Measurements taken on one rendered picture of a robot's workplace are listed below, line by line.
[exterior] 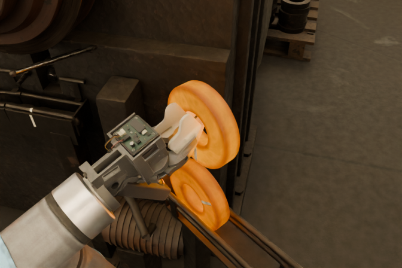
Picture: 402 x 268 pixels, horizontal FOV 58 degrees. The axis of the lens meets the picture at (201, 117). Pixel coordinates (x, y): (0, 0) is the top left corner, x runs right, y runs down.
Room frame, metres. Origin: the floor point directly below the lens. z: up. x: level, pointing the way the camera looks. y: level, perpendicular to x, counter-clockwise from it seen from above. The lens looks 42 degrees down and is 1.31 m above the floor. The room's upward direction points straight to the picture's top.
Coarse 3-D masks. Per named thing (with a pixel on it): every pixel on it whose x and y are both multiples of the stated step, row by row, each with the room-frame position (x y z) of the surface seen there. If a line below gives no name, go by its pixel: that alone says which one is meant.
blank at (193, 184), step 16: (192, 160) 0.48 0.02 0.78; (176, 176) 0.47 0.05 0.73; (192, 176) 0.43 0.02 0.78; (208, 176) 0.43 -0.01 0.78; (176, 192) 0.48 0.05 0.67; (192, 192) 0.47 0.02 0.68; (208, 192) 0.41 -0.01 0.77; (192, 208) 0.44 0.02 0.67; (208, 208) 0.40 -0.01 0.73; (224, 208) 0.40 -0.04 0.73; (208, 224) 0.40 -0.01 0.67
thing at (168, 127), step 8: (176, 104) 0.44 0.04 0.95; (168, 112) 0.43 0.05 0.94; (176, 112) 0.44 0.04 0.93; (184, 112) 0.45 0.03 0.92; (192, 112) 0.46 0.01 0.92; (168, 120) 0.43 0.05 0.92; (176, 120) 0.44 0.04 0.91; (160, 128) 0.42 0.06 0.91; (168, 128) 0.43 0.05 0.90; (176, 128) 0.43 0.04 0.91; (168, 136) 0.42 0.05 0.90
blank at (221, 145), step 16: (192, 80) 0.49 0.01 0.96; (176, 96) 0.48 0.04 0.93; (192, 96) 0.45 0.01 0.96; (208, 96) 0.44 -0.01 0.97; (208, 112) 0.42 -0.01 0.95; (224, 112) 0.42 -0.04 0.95; (208, 128) 0.42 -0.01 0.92; (224, 128) 0.40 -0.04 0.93; (208, 144) 0.42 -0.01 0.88; (224, 144) 0.39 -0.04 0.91; (208, 160) 0.42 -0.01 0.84; (224, 160) 0.39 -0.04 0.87
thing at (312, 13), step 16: (288, 0) 2.29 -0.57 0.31; (304, 0) 2.24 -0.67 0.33; (272, 16) 2.26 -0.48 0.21; (288, 16) 2.15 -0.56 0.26; (304, 16) 2.16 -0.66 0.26; (272, 32) 2.16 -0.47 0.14; (288, 32) 2.14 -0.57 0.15; (304, 32) 2.20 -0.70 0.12; (272, 48) 2.16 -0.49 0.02; (288, 48) 2.16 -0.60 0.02
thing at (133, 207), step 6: (126, 198) 0.54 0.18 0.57; (132, 198) 0.54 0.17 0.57; (132, 204) 0.52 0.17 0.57; (132, 210) 0.51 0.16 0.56; (138, 210) 0.51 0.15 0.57; (138, 216) 0.49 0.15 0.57; (138, 222) 0.47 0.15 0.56; (144, 222) 0.48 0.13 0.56; (138, 228) 0.46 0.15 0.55; (144, 228) 0.46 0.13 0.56; (150, 228) 0.47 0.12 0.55; (144, 234) 0.44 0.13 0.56; (150, 234) 0.45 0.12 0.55
